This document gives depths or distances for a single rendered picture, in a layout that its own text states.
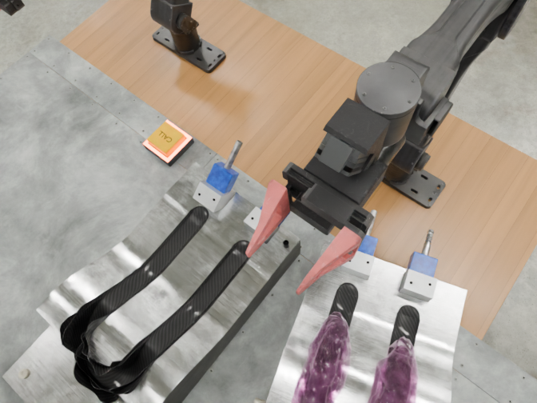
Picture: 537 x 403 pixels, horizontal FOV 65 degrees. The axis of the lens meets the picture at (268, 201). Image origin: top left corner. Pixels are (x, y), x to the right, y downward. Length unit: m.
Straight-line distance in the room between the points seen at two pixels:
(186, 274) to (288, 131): 0.40
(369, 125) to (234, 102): 0.68
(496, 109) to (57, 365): 1.92
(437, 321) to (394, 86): 0.49
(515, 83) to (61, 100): 1.88
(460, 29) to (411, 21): 1.83
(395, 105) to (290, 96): 0.64
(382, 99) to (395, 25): 1.96
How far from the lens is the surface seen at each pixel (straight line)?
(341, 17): 2.35
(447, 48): 0.54
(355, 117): 0.37
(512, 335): 1.79
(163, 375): 0.70
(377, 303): 0.77
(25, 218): 1.04
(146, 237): 0.81
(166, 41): 1.16
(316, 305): 0.76
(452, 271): 0.88
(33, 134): 1.14
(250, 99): 1.02
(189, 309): 0.75
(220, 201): 0.76
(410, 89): 0.40
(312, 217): 0.45
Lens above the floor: 1.60
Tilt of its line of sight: 66 degrees down
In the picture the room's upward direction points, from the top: 9 degrees counter-clockwise
